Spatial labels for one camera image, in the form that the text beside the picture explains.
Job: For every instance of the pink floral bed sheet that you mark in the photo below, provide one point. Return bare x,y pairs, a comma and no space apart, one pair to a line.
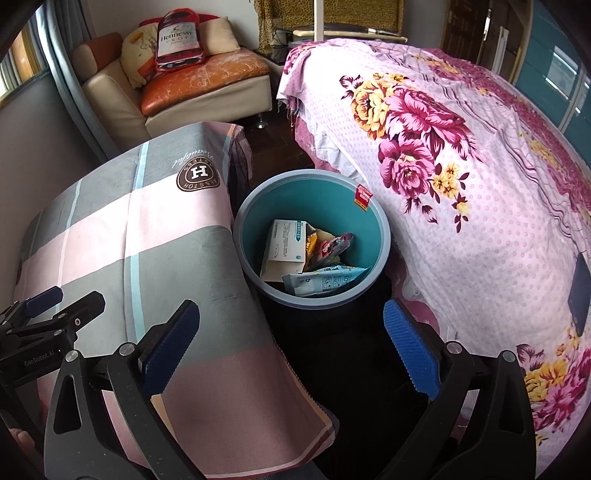
488,204

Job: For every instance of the red sticker on bin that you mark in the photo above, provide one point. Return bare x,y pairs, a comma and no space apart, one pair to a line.
362,197

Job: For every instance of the blue snack wrapper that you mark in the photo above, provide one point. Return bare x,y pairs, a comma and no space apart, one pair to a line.
323,281

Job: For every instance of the beige leather sofa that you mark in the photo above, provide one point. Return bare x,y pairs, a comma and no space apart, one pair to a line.
225,88

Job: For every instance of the teal plastic trash bin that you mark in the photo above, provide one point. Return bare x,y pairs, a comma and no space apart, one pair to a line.
327,200

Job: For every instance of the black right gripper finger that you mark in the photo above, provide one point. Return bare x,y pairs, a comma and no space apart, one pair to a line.
42,302

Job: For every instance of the beige square pillow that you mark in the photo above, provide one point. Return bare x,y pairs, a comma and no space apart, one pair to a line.
217,37

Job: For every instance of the orange seat cushion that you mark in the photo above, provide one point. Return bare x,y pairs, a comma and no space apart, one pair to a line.
168,89

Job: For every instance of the Hennessy bottle shaped pillow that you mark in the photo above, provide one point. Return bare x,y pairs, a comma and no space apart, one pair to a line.
178,41

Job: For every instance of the dark phone on bed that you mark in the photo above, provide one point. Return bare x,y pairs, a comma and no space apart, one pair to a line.
579,295

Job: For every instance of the pink wafer snack wrapper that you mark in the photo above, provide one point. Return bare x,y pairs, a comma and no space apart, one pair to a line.
326,251

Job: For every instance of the left hand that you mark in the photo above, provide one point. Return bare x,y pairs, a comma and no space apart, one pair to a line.
27,445

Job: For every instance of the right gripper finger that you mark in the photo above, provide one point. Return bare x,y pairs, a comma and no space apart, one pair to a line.
413,346
164,345

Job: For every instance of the white medicine box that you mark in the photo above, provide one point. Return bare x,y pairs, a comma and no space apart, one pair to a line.
285,250

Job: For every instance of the yellow striped wrapper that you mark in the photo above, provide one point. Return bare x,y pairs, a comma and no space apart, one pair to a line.
310,241

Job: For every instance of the yellow cartoon pillow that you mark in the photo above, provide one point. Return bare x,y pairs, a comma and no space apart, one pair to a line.
138,55

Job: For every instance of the pink grey checked cloth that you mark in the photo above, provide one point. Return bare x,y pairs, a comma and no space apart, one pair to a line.
150,229

